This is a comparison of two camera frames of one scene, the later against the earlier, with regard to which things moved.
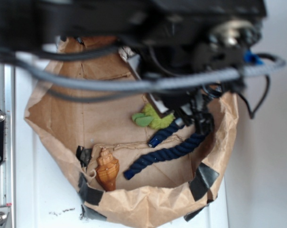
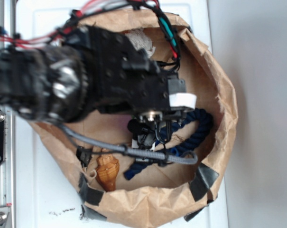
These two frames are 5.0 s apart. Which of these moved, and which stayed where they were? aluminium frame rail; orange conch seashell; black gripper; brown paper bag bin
Moved: black gripper
Stayed: orange conch seashell; aluminium frame rail; brown paper bag bin
